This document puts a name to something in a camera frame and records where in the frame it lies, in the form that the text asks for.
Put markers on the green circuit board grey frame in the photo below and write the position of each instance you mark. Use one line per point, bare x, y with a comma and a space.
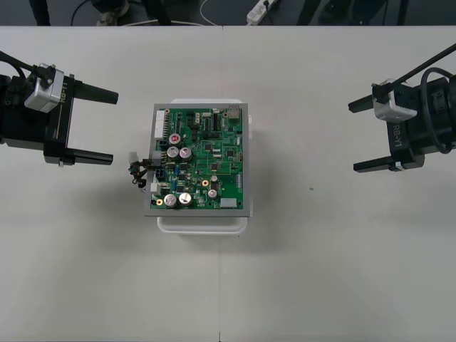
213, 153

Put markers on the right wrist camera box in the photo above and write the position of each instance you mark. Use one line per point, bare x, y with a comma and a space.
395, 107

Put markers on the white power strip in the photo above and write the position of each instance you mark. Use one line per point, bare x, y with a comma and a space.
257, 13

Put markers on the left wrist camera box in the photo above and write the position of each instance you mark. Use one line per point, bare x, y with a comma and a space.
42, 94

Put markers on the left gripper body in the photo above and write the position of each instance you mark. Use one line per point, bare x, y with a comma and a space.
60, 135

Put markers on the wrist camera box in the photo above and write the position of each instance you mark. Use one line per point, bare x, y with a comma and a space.
42, 94
395, 107

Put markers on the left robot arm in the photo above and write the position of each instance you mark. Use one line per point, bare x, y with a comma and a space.
18, 121

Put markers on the milky plastic box with lid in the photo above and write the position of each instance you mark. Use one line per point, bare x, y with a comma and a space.
199, 226

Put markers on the person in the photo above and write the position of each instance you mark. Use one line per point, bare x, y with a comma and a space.
107, 18

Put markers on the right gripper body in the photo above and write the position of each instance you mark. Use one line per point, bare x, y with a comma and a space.
406, 142

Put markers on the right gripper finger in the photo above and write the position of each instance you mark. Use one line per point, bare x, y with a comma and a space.
374, 165
361, 105

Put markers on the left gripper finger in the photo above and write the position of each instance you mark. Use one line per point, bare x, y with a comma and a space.
92, 157
96, 93

